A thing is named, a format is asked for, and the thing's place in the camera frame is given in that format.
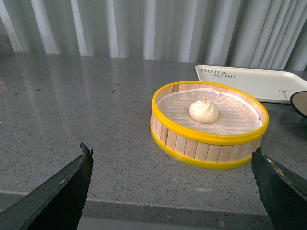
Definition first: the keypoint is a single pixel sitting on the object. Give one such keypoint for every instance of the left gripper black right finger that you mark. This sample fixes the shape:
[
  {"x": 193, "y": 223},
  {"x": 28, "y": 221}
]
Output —
[{"x": 282, "y": 192}]

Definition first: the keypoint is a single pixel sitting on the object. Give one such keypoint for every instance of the yellow rimmed bamboo steamer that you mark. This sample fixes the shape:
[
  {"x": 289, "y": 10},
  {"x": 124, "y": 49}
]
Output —
[{"x": 201, "y": 149}]

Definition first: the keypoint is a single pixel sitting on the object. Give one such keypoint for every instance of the white steamer liner cloth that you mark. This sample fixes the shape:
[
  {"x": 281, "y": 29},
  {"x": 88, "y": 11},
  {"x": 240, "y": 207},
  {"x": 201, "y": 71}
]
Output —
[{"x": 235, "y": 115}]

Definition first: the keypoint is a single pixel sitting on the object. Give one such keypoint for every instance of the grey pleated curtain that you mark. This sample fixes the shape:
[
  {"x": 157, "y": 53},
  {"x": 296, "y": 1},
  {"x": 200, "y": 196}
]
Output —
[{"x": 268, "y": 34}]

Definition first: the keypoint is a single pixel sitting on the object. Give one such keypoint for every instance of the white steamed bun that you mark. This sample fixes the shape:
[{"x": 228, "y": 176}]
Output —
[{"x": 203, "y": 111}]

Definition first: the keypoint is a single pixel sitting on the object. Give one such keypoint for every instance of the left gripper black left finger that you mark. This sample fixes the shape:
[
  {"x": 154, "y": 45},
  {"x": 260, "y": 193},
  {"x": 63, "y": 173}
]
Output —
[{"x": 58, "y": 203}]

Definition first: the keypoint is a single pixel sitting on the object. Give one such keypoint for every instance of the brown plate with black rim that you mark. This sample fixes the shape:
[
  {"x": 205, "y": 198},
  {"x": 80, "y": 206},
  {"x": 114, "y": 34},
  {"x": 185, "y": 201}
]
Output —
[{"x": 299, "y": 102}]

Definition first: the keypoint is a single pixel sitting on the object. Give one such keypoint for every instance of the white bear print tray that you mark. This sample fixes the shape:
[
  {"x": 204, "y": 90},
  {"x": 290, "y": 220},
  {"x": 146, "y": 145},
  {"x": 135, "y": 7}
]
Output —
[{"x": 270, "y": 86}]

